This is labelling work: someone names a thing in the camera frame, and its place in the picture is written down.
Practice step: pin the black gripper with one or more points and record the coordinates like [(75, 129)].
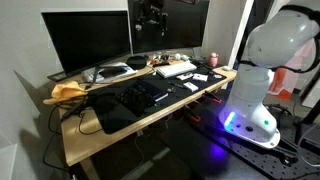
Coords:
[(150, 12)]

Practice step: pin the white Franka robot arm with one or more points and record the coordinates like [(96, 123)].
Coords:
[(266, 43)]

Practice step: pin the wide black computer monitor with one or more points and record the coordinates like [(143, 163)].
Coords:
[(180, 26)]

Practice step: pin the small cluttered trinkets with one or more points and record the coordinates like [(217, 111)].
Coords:
[(164, 57)]

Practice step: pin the small orange toy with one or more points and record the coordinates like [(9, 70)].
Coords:
[(153, 61)]

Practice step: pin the black round pouch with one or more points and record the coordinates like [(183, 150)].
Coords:
[(136, 62)]

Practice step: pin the white keyboard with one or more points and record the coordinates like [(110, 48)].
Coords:
[(176, 69)]

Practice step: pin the small white flat packet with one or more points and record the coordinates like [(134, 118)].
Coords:
[(184, 76)]

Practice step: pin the black notebook white pages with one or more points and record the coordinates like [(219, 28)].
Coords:
[(151, 89)]

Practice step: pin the black pen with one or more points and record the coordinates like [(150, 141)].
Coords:
[(176, 85)]

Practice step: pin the white square card box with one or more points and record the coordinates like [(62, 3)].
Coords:
[(200, 77)]

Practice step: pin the pink pig toy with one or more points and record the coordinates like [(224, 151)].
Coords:
[(213, 60)]

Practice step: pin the small white box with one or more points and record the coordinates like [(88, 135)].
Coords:
[(190, 86)]

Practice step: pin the white power adapter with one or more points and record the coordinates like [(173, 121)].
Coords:
[(227, 68)]

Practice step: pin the black desk mat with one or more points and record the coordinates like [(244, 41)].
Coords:
[(113, 120)]

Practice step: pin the yellow cloth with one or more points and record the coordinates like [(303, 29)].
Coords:
[(65, 91)]

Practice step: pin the black power strip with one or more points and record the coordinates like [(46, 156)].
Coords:
[(71, 111)]

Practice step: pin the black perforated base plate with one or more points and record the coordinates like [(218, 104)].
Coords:
[(253, 160)]

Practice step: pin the black stand frame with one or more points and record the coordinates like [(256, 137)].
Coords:
[(305, 123)]

